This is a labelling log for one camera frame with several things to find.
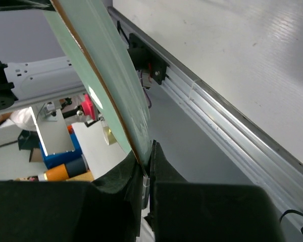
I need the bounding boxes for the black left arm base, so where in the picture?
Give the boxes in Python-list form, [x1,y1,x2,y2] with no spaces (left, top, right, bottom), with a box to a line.
[117,21,169,85]

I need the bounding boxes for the black cable on rail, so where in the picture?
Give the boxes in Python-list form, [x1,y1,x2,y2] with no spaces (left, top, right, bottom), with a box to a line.
[279,209,303,239]

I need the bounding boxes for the blue box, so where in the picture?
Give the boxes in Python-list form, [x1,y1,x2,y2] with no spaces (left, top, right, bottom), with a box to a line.
[39,133,82,169]

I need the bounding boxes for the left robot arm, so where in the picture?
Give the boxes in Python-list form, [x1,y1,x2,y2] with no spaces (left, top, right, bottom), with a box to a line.
[0,56,86,114]

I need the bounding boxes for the aluminium mounting rail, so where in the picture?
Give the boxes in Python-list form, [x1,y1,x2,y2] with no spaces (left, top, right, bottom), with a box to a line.
[108,7,303,235]

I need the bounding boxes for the green floral plate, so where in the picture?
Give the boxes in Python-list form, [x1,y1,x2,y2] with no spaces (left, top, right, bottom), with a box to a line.
[45,1,152,166]

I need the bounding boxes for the pink plastic part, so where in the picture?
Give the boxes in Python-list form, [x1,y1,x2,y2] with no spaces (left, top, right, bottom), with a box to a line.
[81,94,95,119]

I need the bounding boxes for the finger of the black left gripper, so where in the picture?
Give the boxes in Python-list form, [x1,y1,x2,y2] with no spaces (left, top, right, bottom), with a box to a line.
[0,0,55,12]

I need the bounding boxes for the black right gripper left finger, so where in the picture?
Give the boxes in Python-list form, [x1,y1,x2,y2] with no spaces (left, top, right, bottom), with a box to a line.
[0,153,143,241]

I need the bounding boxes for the orange grey cylinder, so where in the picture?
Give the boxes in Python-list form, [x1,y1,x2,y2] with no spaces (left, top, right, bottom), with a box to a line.
[38,158,88,182]

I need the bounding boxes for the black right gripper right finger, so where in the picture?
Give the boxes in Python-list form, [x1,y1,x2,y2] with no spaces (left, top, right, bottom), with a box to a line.
[150,141,285,241]

